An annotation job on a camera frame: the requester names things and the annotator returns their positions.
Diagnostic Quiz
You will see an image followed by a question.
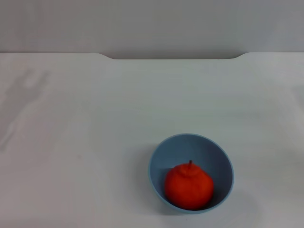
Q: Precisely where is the blue ceramic bowl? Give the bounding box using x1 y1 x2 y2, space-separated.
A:
148 133 235 215

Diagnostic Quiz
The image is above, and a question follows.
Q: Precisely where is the orange fruit with stem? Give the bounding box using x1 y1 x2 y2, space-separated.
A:
164 160 214 211

